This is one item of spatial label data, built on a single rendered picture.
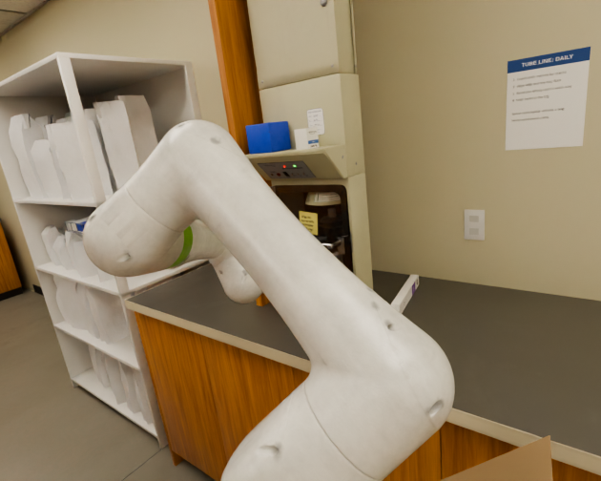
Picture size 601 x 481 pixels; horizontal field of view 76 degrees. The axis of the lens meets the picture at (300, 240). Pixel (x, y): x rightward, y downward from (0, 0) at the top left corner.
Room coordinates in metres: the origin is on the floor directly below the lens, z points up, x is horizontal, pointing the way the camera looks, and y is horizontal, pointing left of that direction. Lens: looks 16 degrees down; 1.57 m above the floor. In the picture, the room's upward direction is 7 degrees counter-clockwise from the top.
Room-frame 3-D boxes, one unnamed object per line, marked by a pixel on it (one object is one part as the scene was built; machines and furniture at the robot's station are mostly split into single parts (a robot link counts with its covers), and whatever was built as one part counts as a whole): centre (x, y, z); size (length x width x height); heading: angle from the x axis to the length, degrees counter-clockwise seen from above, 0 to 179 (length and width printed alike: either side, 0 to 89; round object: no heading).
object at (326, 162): (1.25, -0.01, 1.46); 0.32 x 0.12 x 0.10; 51
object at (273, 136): (1.31, 0.06, 1.56); 0.10 x 0.10 x 0.09; 51
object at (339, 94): (1.39, -0.12, 1.33); 0.32 x 0.25 x 0.77; 51
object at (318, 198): (1.29, -0.04, 1.19); 0.30 x 0.01 x 0.40; 51
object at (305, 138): (1.21, -0.06, 1.54); 0.05 x 0.05 x 0.06; 46
